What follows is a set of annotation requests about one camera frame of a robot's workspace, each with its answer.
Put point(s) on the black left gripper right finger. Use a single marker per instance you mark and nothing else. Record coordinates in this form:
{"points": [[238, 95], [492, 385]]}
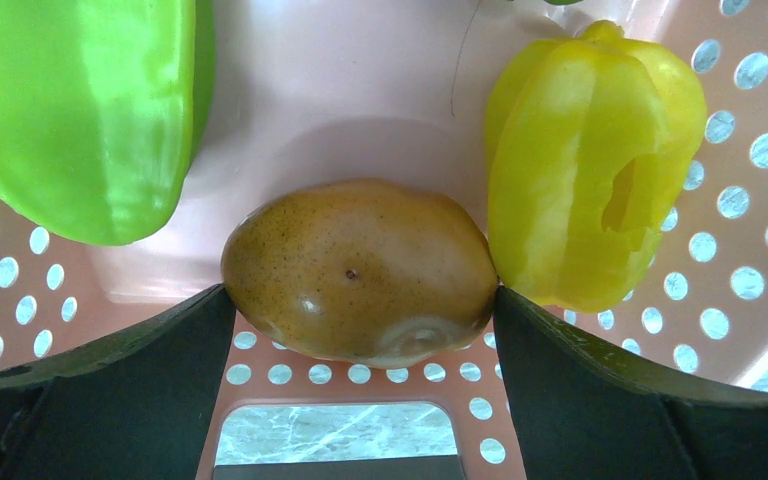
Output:
{"points": [[584, 408]]}

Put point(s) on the green bell pepper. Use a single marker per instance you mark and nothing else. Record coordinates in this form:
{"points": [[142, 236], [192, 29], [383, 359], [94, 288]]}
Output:
{"points": [[103, 105]]}

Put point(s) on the yellow bell pepper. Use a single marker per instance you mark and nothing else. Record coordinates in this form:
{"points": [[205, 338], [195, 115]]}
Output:
{"points": [[588, 141]]}

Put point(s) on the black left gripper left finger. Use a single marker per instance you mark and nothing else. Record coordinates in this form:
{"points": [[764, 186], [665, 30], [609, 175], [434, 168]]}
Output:
{"points": [[135, 404]]}

